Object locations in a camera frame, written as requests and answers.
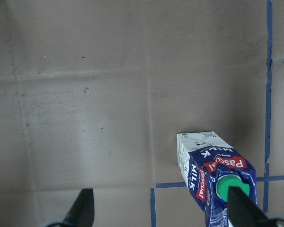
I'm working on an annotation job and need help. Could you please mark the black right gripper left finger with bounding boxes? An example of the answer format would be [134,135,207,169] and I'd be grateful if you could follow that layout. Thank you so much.
[61,188,95,227]

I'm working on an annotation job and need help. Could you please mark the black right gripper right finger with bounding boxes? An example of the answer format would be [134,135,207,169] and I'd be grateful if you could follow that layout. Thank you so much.
[227,186,284,227]

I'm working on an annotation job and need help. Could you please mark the blue white Pascual milk carton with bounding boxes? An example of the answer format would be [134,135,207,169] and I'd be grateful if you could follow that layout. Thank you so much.
[177,131,258,227]

